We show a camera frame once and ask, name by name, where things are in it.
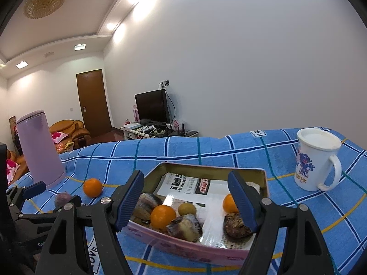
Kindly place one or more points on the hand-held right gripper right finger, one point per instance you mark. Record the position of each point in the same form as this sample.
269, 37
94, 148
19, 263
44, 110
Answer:
245, 203

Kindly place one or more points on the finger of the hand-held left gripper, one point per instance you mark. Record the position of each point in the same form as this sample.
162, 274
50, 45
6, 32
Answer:
34, 189
76, 200

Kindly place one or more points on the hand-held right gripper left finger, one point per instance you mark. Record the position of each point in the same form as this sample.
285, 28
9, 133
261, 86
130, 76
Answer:
130, 203

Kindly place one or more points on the purple passion fruit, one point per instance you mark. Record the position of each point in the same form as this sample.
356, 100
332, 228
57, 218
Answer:
63, 200

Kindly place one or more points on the brown taro piece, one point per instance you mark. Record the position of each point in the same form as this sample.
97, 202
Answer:
142, 213

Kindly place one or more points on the orange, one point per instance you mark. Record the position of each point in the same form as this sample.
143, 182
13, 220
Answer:
92, 187
228, 203
163, 217

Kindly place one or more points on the striped cake roll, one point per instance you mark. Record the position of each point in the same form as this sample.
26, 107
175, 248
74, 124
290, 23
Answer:
185, 228
149, 202

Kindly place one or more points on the dark brown mangosteen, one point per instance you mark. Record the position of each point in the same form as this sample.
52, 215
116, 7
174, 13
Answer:
236, 225

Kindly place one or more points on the small yellow-green round fruit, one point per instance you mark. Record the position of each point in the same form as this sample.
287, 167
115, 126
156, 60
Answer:
187, 209

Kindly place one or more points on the pink tin box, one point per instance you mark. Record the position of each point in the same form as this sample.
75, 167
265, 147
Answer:
183, 247

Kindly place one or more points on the lilac thermos jug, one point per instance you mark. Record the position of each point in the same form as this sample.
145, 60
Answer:
40, 149

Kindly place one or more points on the printed paper leaflet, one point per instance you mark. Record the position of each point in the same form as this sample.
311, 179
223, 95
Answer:
183, 187

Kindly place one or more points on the pink floral cushion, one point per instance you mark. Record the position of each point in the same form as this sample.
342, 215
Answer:
58, 137

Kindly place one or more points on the blue checked blanket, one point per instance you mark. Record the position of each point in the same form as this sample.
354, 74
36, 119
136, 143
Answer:
200, 151

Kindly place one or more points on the orange leather sofa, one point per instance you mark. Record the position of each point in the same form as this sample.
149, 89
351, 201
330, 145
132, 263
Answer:
71, 131

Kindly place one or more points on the white mug purple print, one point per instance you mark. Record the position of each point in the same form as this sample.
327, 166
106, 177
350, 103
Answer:
311, 172

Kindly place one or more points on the low television stand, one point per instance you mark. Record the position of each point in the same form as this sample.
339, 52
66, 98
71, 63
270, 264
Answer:
160, 133

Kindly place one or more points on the white flat box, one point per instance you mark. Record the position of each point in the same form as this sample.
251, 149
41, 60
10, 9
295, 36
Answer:
131, 126

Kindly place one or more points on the black router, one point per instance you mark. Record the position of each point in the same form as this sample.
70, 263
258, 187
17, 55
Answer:
175, 131

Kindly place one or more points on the small pink package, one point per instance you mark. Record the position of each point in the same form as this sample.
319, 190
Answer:
176, 123

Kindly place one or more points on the black television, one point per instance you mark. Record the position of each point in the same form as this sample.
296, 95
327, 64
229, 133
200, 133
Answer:
150, 107

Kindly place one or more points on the brown wooden door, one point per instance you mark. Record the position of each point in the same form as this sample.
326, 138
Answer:
93, 103

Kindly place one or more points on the square ceiling light panel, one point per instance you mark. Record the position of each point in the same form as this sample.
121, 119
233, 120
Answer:
22, 64
79, 46

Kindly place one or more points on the golden round ceiling lamp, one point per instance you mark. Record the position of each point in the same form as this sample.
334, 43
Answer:
45, 2

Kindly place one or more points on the wall power socket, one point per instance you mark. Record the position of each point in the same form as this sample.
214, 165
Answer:
164, 83

